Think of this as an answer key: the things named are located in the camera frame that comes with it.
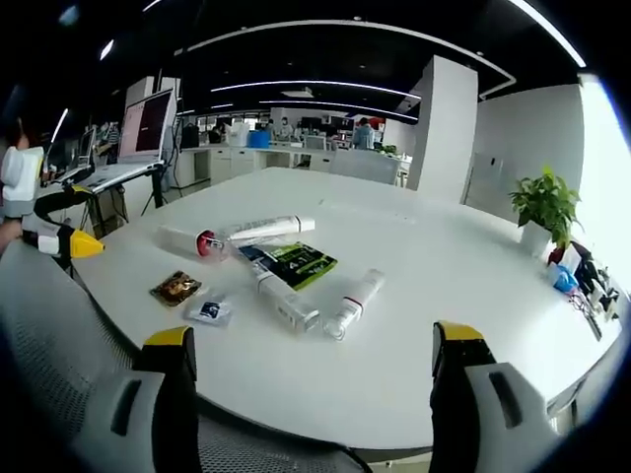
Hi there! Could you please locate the clear blue print skincare sachet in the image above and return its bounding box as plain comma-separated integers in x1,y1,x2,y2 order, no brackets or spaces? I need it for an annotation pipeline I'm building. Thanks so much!
182,293,234,329

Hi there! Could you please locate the white cabinet row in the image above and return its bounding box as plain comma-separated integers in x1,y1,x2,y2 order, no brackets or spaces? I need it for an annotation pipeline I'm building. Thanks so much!
175,145,341,187

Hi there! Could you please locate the white skincare tube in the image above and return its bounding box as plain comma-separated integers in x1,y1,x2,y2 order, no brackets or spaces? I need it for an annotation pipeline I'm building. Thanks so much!
227,213,316,242

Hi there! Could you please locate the person's left hand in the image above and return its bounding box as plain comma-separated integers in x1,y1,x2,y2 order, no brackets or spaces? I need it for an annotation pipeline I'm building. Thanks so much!
0,220,24,257

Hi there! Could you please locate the pile of small items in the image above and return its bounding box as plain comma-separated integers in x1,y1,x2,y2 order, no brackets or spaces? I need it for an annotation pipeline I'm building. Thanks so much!
545,239,623,342

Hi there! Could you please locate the green black skincare sachet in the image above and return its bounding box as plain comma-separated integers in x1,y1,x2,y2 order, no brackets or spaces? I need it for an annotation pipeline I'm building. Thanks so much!
238,240,339,292

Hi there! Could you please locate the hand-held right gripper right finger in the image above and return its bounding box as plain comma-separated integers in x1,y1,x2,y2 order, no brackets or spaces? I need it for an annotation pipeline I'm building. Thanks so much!
430,319,563,473

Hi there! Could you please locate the white skincare bottle red cap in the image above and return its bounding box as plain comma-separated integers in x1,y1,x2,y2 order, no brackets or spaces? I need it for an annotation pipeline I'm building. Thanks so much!
157,224,219,260

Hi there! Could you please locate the green potted plant white pot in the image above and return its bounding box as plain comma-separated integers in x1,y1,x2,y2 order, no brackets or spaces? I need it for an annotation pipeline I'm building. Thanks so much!
509,165,586,248

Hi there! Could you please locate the white skincare bottle clear cap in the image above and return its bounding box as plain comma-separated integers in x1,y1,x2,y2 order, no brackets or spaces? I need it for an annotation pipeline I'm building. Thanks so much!
252,268,322,337

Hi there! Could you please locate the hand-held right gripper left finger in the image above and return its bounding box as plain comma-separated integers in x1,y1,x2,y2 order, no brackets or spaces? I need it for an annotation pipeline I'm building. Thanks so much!
73,325,199,473

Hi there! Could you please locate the white skincare bottle red band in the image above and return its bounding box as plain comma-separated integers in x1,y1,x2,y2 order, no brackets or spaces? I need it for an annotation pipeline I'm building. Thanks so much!
321,268,386,342

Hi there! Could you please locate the brown skincare sachet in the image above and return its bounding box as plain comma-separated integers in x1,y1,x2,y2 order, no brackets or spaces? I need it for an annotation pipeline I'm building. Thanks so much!
149,269,205,308

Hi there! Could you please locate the laptop stand table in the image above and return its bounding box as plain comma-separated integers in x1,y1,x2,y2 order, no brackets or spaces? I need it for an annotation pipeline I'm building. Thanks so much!
63,162,172,233

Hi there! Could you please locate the grey mesh office chair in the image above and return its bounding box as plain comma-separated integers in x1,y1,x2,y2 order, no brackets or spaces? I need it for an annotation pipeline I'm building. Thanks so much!
0,239,369,473

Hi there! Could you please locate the open laptop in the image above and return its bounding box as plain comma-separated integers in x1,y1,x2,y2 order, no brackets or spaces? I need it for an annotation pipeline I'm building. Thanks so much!
83,87,177,191

